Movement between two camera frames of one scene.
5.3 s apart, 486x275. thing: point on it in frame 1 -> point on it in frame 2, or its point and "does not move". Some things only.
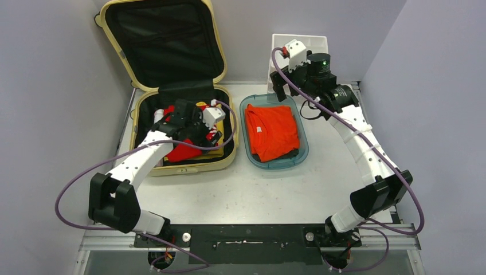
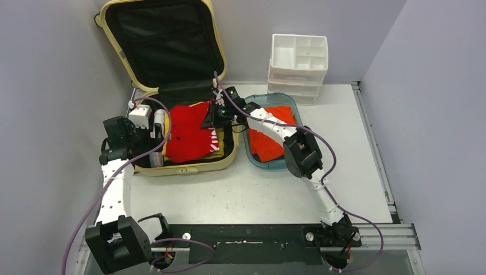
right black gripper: [283, 78] -> [211, 118]
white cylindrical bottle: [159, 114] does not move
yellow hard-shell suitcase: [172, 52] does not move
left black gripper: [202, 141] -> [151, 142]
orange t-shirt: [271, 130] does not move
